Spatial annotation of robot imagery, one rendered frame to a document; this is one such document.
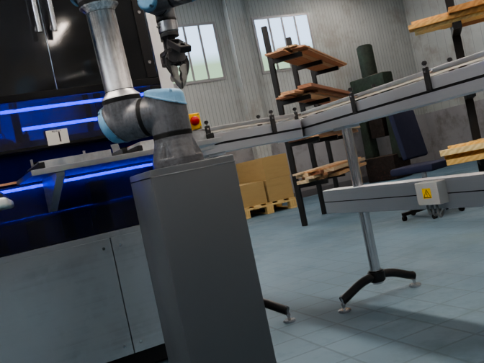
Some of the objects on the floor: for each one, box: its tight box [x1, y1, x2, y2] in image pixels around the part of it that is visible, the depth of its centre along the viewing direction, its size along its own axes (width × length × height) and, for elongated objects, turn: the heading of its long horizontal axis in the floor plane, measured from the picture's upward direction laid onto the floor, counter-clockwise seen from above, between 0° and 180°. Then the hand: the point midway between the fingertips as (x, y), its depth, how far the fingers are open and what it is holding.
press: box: [350, 44, 413, 183], centre depth 1098 cm, size 66×82×254 cm
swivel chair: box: [388, 110, 465, 221], centre depth 523 cm, size 56×53×96 cm
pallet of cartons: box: [236, 153, 297, 219], centre depth 956 cm, size 99×139×86 cm
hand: (181, 84), depth 219 cm, fingers closed
